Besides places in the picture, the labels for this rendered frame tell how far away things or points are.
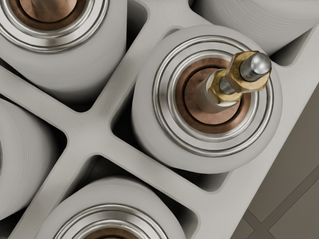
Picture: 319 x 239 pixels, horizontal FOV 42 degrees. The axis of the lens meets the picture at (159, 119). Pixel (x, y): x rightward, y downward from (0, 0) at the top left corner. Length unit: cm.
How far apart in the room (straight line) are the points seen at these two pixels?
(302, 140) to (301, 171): 4
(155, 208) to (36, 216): 11
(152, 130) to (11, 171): 9
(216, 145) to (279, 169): 29
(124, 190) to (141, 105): 5
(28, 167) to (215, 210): 14
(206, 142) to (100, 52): 9
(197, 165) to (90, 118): 10
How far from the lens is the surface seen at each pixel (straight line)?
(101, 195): 25
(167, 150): 26
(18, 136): 27
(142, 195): 26
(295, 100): 35
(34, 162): 30
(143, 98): 26
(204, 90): 23
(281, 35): 33
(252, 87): 18
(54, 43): 26
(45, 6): 26
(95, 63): 28
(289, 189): 54
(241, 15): 32
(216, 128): 26
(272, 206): 54
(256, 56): 17
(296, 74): 36
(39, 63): 26
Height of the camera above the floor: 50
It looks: 83 degrees down
